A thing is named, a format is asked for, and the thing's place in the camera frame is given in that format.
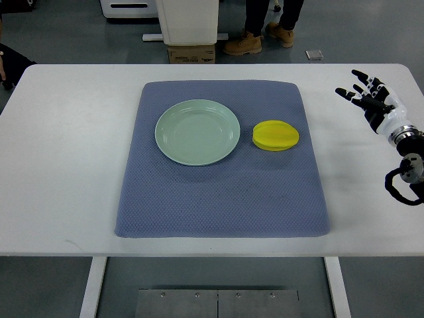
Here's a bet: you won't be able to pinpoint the yellow starfruit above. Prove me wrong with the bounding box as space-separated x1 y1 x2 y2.
252 120 299 152

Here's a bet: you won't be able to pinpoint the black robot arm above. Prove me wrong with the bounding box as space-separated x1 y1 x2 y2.
385 125 423 206

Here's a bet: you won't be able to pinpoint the light green plate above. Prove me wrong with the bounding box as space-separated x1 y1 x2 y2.
154 99 240 166

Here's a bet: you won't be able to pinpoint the white right table leg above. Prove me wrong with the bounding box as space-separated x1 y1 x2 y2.
324 256 351 318

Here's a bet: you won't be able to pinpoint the standing person dark trousers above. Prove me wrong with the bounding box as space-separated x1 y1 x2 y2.
244 0 304 36

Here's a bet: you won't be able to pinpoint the white left table leg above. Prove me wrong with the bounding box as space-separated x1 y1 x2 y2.
79 256 107 318

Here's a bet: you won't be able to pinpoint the cardboard box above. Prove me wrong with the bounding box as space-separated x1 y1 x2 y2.
167 44 215 64

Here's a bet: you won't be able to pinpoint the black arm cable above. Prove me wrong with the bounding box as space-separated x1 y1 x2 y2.
384 167 424 207

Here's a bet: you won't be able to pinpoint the blue textured mat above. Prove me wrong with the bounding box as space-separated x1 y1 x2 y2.
115 80 330 238

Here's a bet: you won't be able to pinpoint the white appliance with slot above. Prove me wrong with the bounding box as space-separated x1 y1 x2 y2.
99 0 158 19

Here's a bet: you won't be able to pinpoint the seated person at left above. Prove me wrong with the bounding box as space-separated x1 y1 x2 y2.
0 13 37 91

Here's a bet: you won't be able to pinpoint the white table leg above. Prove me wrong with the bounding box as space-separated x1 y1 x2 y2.
79 256 107 318
324 256 351 318

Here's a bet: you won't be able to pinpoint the left tan boot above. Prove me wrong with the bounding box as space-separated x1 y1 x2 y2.
223 30 262 56

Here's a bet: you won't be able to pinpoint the tan boot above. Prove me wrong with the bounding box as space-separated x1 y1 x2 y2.
265 22 294 48
223 30 262 56

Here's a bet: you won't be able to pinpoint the grey floor tile plate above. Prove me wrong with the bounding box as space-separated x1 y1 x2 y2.
305 50 324 61

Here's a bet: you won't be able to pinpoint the white cabinet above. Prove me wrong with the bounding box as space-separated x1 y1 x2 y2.
142 0 229 46

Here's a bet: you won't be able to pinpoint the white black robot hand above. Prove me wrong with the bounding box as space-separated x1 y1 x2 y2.
335 70 412 137

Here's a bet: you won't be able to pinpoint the right tan boot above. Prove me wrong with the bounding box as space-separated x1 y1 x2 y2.
265 22 294 48

